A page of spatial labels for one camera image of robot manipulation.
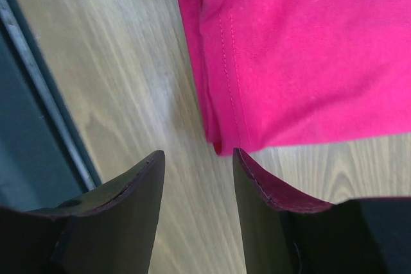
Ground black table edge rail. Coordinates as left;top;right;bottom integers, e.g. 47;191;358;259
1;0;101;211

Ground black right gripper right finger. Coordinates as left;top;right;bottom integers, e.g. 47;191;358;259
232;148;410;273

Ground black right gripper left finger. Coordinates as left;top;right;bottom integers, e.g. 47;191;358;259
1;150;165;273

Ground pink t shirt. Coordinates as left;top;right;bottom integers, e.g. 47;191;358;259
178;0;410;155

